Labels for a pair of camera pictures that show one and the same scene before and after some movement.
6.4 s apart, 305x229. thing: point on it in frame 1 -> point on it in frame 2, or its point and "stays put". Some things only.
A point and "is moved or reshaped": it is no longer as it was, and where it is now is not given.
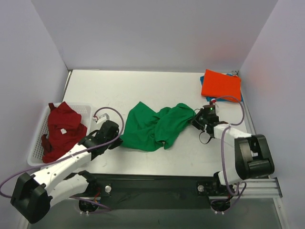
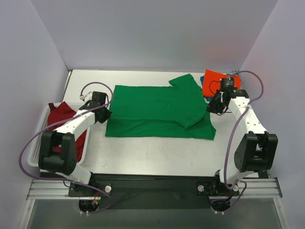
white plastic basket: x=35 y=158 stays put
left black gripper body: x=114 y=142 -> x=105 y=114
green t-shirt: x=147 y=130 is moved or reshaped
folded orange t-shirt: x=220 y=85 stays put
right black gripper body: x=198 y=119 -> x=215 y=106
